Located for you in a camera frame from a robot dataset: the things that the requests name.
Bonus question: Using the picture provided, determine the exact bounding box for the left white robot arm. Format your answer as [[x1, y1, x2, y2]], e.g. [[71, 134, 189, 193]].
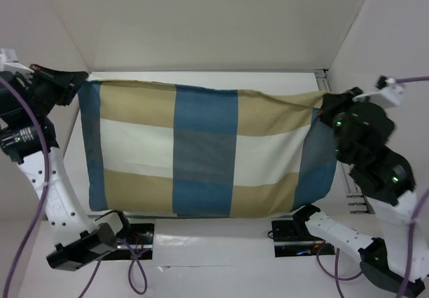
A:
[[1, 62, 129, 271]]

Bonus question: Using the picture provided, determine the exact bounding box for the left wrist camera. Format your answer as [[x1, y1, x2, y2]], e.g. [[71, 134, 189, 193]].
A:
[[0, 48, 34, 118]]

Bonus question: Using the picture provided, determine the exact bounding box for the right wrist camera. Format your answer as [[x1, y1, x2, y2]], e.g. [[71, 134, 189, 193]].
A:
[[353, 76, 404, 109]]

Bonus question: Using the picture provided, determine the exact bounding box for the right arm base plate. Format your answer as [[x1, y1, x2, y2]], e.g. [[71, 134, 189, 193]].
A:
[[267, 218, 334, 258]]

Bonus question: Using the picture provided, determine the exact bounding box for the blue beige patchwork pillowcase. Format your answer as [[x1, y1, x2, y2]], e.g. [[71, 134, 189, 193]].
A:
[[78, 80, 336, 218]]

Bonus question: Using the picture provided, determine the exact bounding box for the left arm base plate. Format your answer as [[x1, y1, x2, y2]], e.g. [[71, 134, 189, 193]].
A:
[[111, 223, 155, 260]]

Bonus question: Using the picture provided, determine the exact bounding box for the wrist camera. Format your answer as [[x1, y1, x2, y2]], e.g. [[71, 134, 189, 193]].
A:
[[0, 48, 34, 118], [353, 76, 404, 109]]

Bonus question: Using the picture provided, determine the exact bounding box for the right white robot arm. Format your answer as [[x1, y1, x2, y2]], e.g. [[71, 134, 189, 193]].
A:
[[293, 80, 428, 297]]

